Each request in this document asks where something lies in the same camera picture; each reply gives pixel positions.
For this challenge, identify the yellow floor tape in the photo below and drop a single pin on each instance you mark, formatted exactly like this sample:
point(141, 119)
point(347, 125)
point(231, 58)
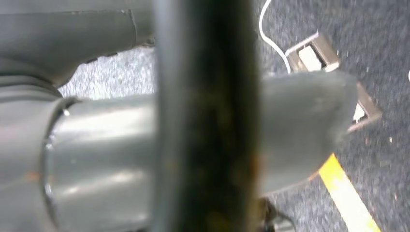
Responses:
point(346, 195)

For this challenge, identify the floor socket with white plug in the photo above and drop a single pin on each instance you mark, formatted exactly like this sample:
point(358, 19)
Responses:
point(309, 57)

